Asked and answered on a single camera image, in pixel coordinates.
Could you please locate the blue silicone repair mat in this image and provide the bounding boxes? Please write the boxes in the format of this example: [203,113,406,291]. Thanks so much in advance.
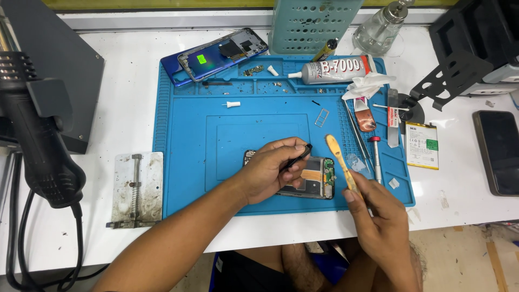
[153,55,416,217]

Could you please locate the glass pump dispenser bottle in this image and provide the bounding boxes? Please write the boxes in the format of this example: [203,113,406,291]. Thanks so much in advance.
[353,0,415,57]

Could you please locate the small black phone part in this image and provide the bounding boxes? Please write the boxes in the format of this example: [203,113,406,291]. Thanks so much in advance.
[279,143,313,174]

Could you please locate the cotton swab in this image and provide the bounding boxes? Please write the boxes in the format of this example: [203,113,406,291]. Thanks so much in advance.
[372,103,410,112]

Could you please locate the white phone battery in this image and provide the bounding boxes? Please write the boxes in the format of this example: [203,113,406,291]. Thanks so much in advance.
[405,121,440,170]

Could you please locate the opened smartphone with bare frame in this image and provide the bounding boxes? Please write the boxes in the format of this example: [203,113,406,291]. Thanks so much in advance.
[243,149,336,200]

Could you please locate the flattened brown paste tube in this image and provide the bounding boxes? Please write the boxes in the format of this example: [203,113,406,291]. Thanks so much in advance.
[354,97,377,133]

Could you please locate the grey phone middle frame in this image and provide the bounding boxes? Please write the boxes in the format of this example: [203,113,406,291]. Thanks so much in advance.
[178,28,269,83]

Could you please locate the flat metal pry blade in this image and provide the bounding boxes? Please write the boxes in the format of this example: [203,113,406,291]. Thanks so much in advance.
[387,88,400,148]

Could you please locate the blue phone back cover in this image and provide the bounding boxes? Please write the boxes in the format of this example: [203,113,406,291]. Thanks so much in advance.
[161,50,211,87]

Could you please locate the black shorts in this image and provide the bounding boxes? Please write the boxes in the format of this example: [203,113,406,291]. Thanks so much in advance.
[212,251,297,292]

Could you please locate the yellowed cleaning brush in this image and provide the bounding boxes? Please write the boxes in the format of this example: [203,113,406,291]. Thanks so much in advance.
[325,134,364,200]

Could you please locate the white grey appliance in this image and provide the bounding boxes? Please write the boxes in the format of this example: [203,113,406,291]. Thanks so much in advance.
[460,61,519,97]

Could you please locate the black power cable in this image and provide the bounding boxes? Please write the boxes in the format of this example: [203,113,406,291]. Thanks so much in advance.
[6,150,111,292]

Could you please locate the black folding phone stand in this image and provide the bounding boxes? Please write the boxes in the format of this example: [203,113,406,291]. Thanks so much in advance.
[399,51,494,125]

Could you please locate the large clear glue tube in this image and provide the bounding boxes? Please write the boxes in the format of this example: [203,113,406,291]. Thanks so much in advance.
[288,55,378,85]

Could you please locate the crumpled white tissue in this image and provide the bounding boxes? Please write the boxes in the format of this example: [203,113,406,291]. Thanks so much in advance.
[342,72,397,101]

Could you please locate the small yellow black glue tube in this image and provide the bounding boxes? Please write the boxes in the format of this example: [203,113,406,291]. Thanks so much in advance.
[311,38,339,62]

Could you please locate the teal perforated plastic basket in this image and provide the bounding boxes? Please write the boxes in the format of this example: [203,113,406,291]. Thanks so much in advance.
[268,0,365,56]

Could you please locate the black hot air gun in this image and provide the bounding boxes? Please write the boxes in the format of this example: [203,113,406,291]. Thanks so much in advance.
[0,51,87,210]

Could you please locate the person's left hand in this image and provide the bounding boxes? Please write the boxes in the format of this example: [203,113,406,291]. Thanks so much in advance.
[239,137,313,206]

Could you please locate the grey metal heating machine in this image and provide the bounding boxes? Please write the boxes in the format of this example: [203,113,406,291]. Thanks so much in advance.
[0,0,105,155]

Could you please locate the red capped precision screwdriver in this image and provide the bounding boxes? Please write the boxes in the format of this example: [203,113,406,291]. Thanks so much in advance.
[369,136,383,184]

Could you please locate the black smartphone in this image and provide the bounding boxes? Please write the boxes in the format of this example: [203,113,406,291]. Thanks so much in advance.
[472,110,519,197]

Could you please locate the metal tweezers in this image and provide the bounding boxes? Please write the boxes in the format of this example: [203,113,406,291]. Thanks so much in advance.
[343,99,376,173]

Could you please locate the aluminium window rail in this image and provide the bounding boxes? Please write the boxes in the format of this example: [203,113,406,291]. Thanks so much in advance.
[57,7,447,32]

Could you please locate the clear plastic film piece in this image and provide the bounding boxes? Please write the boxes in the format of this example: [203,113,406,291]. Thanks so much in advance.
[346,153,368,173]

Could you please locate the person's right hand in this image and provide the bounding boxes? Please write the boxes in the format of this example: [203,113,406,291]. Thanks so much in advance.
[342,168,411,269]

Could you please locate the person's bare leg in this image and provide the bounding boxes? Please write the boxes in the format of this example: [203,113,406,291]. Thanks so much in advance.
[235,243,346,292]

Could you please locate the black plastic machine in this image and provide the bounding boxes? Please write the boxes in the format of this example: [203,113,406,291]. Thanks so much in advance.
[429,0,519,69]

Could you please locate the metal circuit board holder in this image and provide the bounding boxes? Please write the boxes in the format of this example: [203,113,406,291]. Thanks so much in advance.
[106,152,164,230]

